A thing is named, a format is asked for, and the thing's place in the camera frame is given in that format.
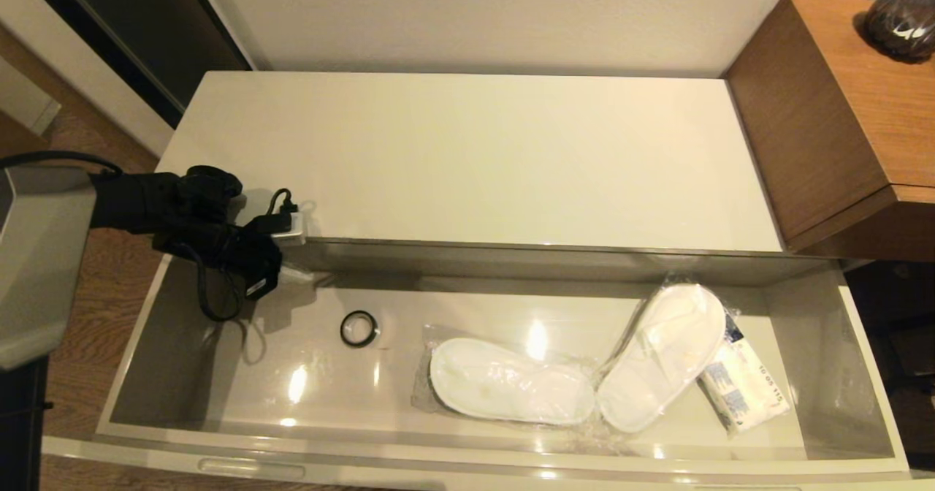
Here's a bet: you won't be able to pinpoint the black tape roll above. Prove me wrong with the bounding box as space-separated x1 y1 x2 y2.
340 311 381 348

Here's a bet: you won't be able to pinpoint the white slippers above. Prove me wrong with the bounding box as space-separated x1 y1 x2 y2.
413 323 598 427
595 275 739 435

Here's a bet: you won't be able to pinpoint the black sliding door panel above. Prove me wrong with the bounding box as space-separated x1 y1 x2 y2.
15 0 253 128

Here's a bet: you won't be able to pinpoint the white packet with blue print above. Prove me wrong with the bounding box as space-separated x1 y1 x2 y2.
698 316 792 433

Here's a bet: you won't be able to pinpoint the brown wooden side cabinet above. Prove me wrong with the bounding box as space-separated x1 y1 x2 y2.
723 0 935 262

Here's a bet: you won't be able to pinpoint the dark ribbed glass vase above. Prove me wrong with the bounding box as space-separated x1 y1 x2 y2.
864 0 935 63

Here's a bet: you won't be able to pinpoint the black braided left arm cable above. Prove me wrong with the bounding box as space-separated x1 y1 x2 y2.
196 246 248 324

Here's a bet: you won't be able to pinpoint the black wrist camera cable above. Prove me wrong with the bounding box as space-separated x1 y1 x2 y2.
267 188 299 218

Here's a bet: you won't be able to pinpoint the white door frame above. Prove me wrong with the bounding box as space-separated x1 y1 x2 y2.
0 0 176 157

